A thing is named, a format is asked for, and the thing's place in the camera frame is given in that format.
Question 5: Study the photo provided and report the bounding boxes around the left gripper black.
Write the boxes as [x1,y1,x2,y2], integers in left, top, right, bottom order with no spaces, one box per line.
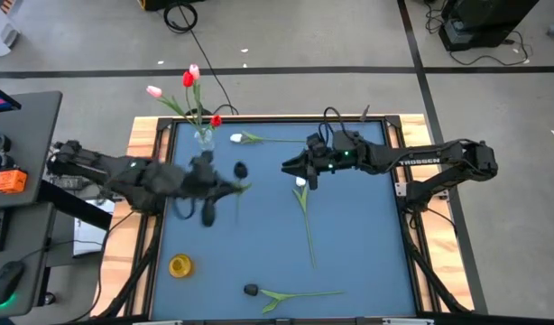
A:
[177,151,245,200]

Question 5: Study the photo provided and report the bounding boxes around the black headphones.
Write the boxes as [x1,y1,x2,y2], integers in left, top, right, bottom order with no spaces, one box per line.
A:
[0,132,15,181]

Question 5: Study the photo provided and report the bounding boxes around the white artificial tulip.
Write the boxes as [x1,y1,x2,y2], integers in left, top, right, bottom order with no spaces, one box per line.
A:
[291,176,318,270]
[229,130,308,145]

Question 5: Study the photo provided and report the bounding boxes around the orange box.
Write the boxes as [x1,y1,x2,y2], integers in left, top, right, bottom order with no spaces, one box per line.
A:
[0,169,29,195]

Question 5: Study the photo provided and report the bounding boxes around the grey keyboard shelf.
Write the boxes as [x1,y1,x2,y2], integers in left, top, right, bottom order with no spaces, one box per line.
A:
[0,201,57,317]

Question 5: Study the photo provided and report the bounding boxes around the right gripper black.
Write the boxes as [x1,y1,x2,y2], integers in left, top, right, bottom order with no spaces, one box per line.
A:
[282,133,368,179]

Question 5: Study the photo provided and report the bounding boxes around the black support beam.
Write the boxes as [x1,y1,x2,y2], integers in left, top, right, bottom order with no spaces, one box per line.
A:
[37,180,114,231]

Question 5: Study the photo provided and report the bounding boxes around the yellow glass vase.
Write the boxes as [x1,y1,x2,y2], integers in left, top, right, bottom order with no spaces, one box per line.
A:
[168,253,196,279]

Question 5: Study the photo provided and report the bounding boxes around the black computer mouse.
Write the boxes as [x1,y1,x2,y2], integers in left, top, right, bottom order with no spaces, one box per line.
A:
[0,260,25,307]

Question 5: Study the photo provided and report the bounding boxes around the red artificial tulip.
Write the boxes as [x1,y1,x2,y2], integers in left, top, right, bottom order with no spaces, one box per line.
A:
[181,70,204,136]
[202,115,224,136]

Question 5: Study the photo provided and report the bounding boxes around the black floor machine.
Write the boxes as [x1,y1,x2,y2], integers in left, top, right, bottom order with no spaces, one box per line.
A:
[439,0,540,51]

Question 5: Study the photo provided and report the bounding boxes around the blue table mat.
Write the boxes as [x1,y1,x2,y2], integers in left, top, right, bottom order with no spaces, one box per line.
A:
[150,121,418,320]

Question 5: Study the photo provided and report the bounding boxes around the black coiled floor cable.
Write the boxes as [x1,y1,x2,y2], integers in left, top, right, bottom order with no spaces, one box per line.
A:
[162,1,240,116]

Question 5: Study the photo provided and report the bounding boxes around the black artificial tulip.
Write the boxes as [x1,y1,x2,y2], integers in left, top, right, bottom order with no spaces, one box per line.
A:
[231,161,254,223]
[243,283,346,315]

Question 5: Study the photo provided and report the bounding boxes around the black power cable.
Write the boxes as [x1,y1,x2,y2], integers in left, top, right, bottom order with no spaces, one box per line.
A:
[448,29,534,68]

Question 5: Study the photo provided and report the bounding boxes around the grey desk top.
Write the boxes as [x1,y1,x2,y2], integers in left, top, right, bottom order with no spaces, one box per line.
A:
[0,90,64,211]

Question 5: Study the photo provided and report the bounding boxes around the pink artificial tulip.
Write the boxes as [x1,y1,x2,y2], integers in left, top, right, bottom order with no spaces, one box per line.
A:
[189,63,205,136]
[145,85,201,135]

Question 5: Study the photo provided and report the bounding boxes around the clear glass vase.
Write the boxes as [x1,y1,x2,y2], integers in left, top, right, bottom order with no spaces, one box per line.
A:
[194,128,216,153]

